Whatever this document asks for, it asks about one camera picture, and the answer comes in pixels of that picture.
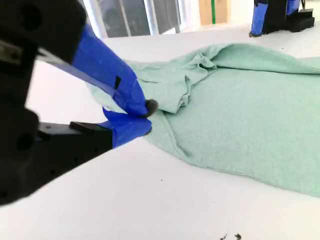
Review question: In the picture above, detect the brown cardboard panel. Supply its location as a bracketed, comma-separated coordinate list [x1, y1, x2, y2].
[199, 0, 229, 26]

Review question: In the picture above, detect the mint green t-shirt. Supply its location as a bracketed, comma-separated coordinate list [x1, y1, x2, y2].
[86, 42, 320, 198]

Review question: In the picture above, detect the green pole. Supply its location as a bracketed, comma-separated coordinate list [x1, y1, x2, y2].
[210, 0, 217, 25]

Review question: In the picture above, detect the glass door with white frame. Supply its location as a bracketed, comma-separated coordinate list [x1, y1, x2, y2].
[82, 0, 182, 39]

